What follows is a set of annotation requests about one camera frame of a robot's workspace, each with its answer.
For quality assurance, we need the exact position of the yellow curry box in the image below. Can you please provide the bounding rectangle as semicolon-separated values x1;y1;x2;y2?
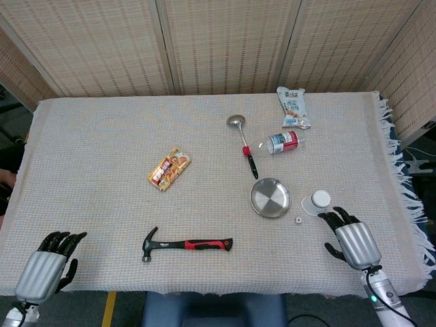
147;146;191;192

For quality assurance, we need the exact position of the black red claw hammer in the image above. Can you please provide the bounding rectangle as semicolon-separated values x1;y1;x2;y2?
141;226;234;263

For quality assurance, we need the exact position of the bamboo folding screen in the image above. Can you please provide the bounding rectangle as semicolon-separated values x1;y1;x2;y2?
0;0;436;147

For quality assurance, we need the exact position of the white paper cup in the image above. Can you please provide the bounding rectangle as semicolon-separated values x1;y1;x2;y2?
300;189;332;217

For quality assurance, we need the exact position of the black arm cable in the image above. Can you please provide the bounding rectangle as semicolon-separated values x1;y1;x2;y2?
362;267;418;327

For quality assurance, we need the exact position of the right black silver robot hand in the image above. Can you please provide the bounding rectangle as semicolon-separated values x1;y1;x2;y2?
318;206;383;272

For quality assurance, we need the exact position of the person forearm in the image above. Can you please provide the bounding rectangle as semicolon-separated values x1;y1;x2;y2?
0;169;16;187

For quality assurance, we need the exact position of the beige woven tablecloth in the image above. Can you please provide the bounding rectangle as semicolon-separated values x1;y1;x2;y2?
0;90;436;297

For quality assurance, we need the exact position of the white blue snack bag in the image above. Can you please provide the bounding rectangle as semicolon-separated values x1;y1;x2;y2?
276;86;312;130

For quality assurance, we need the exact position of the silver metal plate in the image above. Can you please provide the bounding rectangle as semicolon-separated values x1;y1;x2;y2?
249;177;292;218

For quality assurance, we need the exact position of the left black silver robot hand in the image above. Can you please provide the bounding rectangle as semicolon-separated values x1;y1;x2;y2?
14;231;88;304

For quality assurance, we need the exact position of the clear bottle red label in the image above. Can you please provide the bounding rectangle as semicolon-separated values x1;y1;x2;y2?
257;130;306;155

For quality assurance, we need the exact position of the grey metal stand base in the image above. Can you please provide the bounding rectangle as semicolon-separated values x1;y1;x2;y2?
405;156;436;176

